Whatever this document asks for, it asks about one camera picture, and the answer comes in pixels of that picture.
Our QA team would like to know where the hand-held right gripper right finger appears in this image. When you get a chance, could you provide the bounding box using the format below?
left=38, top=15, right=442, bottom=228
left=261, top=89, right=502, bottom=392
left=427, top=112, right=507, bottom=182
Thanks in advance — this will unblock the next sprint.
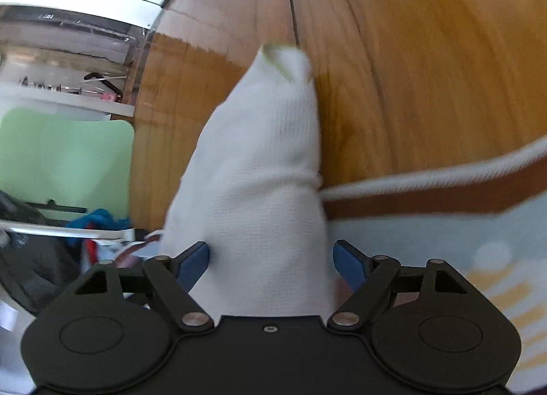
left=327, top=240, right=468, bottom=331

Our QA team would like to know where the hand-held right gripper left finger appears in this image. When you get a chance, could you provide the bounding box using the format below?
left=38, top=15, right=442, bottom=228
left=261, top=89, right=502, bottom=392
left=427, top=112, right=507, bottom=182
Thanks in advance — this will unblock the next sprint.
left=75, top=241, right=215, bottom=333

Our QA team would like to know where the white pajama shirt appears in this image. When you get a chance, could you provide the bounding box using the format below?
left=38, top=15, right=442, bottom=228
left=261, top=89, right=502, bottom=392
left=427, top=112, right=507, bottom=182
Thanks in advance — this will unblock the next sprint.
left=156, top=44, right=343, bottom=316

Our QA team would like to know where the checkered mat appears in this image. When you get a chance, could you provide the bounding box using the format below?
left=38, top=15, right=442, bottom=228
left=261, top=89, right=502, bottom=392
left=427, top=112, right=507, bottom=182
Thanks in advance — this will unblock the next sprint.
left=318, top=134, right=547, bottom=393

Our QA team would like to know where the red patterned cloth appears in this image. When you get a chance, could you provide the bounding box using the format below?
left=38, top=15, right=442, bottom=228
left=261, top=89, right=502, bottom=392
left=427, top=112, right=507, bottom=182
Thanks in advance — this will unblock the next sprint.
left=83, top=230, right=165, bottom=268

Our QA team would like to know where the blue cloth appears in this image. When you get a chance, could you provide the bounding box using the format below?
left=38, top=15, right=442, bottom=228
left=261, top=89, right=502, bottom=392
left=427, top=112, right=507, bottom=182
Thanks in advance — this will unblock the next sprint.
left=66, top=208, right=131, bottom=246

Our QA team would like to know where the dark grey bag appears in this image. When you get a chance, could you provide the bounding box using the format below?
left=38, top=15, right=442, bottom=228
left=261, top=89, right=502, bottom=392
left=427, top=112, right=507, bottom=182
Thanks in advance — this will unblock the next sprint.
left=0, top=190, right=86, bottom=314

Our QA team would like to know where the green folding table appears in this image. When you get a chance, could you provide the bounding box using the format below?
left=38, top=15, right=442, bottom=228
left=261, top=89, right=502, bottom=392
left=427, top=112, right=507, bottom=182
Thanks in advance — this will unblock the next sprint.
left=0, top=107, right=136, bottom=242

